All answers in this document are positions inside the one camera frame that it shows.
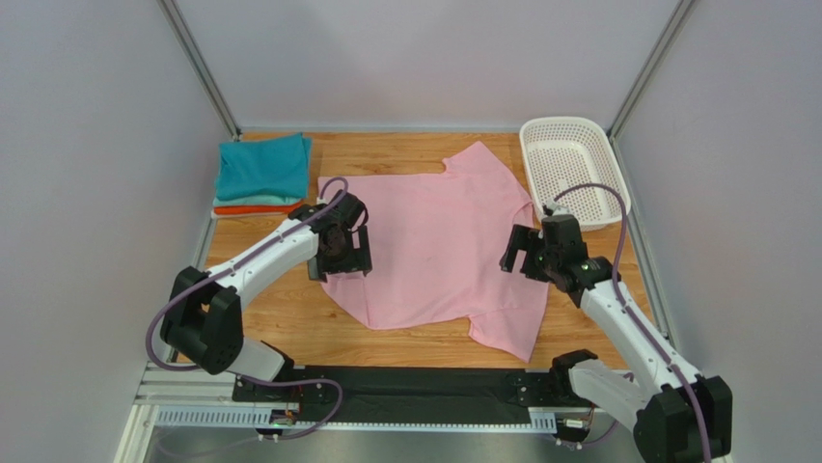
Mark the black base mat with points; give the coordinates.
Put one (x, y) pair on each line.
(416, 395)

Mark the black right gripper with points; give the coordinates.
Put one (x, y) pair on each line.
(533, 255)

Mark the aluminium frame rail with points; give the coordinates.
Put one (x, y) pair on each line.
(197, 398)

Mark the mint folded t-shirt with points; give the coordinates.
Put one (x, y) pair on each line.
(256, 200)

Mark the right aluminium corner post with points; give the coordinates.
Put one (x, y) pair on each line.
(673, 27)

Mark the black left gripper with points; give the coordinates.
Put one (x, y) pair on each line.
(359, 258)

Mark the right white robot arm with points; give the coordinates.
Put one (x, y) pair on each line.
(642, 359)

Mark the teal folded t-shirt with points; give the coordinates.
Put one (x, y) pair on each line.
(273, 167)

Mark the white plastic basket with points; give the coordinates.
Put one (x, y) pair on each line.
(562, 152)

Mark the orange folded t-shirt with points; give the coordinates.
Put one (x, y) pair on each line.
(232, 210)

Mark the aluminium corner post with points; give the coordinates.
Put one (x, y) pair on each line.
(673, 27)
(197, 61)

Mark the left aluminium corner post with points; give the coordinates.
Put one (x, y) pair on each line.
(197, 61)

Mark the pink t-shirt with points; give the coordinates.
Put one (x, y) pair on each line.
(436, 242)

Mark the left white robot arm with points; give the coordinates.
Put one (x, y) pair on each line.
(203, 319)

